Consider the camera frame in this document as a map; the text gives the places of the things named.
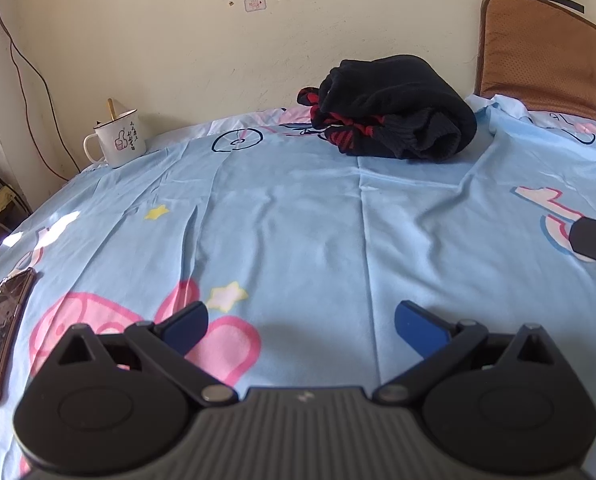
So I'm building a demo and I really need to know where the white enamel mug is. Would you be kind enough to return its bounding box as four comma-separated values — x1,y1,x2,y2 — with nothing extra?
83,109,147,169

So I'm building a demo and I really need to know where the smartphone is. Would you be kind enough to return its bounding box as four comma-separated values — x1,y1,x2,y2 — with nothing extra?
0,267,37,405

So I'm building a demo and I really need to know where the dark reindeer pattern knit sweater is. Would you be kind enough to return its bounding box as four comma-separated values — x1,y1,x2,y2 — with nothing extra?
298,55,479,162

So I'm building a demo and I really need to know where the light blue printed bed sheet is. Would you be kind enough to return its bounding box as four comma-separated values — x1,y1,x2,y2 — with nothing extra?
0,94,596,480

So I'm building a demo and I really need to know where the white cable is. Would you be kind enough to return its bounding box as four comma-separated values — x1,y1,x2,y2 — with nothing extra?
0,185,34,232

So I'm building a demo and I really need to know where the brown seat cushion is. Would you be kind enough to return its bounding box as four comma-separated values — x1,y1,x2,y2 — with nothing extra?
475,0,596,122

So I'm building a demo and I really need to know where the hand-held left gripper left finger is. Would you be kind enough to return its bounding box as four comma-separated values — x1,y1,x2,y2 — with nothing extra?
53,301,240,407

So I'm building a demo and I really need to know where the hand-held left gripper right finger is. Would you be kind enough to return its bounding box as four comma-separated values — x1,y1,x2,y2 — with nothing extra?
374,301,559,407

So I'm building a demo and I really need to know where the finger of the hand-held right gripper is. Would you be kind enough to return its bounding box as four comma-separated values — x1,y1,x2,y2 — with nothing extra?
568,216,596,274

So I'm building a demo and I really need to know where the thin dark wall wire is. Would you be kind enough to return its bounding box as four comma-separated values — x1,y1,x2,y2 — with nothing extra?
0,0,72,182

